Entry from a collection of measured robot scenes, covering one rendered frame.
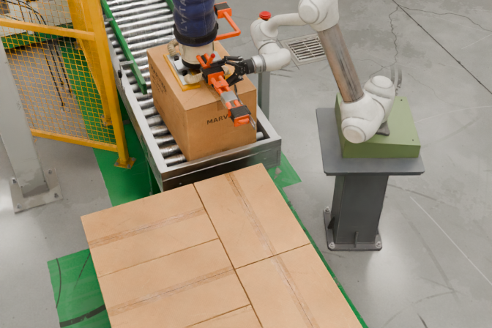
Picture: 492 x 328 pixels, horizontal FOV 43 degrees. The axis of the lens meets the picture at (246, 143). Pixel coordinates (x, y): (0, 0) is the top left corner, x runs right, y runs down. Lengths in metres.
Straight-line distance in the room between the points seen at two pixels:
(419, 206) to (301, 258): 1.27
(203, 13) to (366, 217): 1.45
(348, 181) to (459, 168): 1.20
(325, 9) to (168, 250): 1.33
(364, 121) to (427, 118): 1.85
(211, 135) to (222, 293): 0.88
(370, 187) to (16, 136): 2.04
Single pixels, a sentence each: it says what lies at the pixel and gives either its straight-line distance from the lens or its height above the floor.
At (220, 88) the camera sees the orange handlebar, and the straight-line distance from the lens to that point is 3.02.
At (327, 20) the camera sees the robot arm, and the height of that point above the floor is 1.53.
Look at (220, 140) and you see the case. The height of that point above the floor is 0.67.
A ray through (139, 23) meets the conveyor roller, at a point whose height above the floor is 0.54.
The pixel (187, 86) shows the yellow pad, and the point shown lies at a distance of 3.24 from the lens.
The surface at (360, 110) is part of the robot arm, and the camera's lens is 2.87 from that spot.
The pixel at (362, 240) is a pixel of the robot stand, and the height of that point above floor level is 0.04.
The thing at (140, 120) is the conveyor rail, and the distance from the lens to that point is 3.65.
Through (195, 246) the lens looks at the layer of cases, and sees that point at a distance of 3.04.
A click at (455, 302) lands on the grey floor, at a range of 3.67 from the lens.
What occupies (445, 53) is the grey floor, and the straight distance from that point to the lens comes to 5.41.
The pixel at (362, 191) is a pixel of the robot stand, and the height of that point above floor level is 0.46.
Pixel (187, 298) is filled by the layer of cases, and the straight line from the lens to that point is 2.87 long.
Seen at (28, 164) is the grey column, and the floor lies 0.28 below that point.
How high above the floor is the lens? 2.94
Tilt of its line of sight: 43 degrees down
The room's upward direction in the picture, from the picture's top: straight up
